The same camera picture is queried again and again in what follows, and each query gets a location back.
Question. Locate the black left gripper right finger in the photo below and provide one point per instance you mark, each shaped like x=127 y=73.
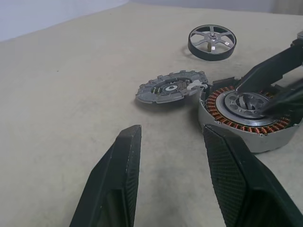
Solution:
x=239 y=189

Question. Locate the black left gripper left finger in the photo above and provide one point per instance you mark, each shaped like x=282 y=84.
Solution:
x=113 y=179

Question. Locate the silver round motor lid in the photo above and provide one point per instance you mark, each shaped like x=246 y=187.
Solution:
x=151 y=95

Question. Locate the silver motor housing copper windings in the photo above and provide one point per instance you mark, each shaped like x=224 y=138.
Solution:
x=272 y=142

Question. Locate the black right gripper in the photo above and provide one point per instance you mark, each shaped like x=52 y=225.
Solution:
x=298 y=42

